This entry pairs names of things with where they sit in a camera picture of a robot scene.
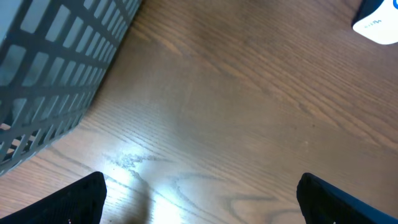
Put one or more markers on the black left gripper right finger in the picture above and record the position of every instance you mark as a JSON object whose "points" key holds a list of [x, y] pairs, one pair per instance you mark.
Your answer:
{"points": [[321, 202]]}

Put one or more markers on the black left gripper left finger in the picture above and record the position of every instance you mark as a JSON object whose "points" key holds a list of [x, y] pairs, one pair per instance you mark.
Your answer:
{"points": [[79, 202]]}

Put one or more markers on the grey plastic mesh basket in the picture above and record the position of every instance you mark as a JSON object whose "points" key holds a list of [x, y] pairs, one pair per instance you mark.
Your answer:
{"points": [[54, 55]]}

